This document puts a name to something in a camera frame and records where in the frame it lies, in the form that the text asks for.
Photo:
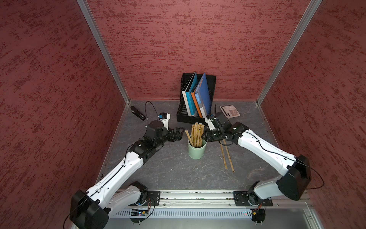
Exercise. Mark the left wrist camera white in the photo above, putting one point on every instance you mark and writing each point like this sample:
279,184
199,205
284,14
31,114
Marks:
164,118

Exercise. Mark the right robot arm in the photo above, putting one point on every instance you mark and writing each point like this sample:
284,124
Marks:
294,171

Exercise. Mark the pink calculator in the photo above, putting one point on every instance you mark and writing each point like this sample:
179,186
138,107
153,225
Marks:
230,111

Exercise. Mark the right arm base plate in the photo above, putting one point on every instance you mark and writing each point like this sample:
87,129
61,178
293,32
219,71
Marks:
246,199

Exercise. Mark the orange book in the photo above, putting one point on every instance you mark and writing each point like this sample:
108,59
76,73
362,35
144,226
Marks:
195,102

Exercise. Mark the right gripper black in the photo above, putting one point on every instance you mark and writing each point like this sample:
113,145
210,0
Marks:
208,138

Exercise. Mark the aluminium front rail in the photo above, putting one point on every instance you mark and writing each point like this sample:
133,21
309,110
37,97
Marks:
219,199

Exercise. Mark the black mesh file holder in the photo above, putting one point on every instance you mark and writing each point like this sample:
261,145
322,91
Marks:
182,113

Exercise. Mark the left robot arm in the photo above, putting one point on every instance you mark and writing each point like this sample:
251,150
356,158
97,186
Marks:
90,209

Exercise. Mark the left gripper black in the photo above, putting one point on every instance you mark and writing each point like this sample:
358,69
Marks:
178,135

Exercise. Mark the green metal cup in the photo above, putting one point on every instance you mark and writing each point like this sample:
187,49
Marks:
196,153

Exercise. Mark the teal book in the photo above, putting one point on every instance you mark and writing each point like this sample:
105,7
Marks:
194,83

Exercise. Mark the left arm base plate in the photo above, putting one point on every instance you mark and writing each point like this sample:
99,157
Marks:
149,197

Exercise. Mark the paper straw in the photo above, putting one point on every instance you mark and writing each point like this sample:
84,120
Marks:
229,157
223,155

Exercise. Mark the blue folder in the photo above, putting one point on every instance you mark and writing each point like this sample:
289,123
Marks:
204,91

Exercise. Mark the black stapler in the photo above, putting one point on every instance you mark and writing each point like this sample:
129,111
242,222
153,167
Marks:
137,113

